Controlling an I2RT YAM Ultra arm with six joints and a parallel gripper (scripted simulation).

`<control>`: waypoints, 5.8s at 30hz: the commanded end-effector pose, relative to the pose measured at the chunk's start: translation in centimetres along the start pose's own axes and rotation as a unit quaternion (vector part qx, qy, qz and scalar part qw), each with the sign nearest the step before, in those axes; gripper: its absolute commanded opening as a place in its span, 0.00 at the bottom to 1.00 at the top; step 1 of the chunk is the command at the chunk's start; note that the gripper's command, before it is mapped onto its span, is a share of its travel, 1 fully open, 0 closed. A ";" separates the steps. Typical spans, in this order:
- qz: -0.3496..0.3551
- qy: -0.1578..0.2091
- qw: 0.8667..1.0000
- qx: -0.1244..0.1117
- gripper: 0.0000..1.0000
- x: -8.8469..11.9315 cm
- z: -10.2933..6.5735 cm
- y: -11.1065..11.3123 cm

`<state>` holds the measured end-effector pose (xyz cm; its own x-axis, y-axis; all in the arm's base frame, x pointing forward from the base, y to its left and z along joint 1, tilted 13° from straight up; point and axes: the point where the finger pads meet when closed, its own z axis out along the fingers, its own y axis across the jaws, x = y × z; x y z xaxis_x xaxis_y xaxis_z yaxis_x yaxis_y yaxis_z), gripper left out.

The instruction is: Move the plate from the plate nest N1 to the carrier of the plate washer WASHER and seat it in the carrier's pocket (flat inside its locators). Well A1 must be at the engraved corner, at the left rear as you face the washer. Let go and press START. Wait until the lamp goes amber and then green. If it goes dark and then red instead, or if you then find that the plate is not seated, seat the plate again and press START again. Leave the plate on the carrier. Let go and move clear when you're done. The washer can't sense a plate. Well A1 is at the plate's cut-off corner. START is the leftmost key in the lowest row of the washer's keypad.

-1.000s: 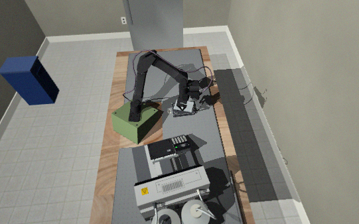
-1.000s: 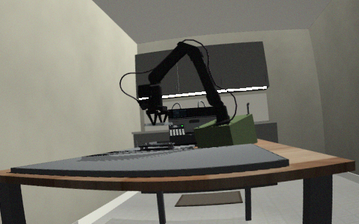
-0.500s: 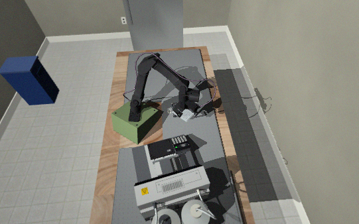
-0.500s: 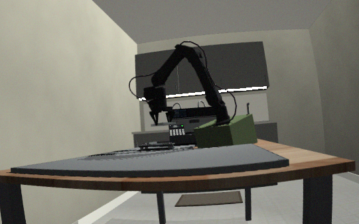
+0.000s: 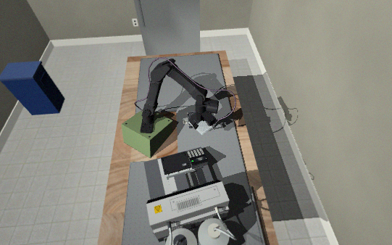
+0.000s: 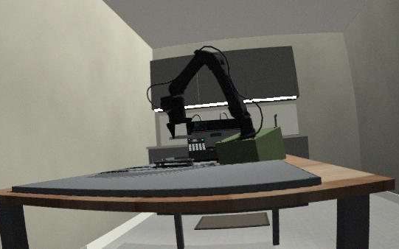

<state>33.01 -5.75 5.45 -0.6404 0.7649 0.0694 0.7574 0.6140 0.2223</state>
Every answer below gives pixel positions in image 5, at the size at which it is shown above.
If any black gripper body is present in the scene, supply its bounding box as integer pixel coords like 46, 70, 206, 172
189, 111, 205, 125

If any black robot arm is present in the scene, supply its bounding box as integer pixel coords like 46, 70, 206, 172
140, 59, 219, 133

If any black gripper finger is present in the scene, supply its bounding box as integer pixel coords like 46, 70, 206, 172
189, 121, 199, 129

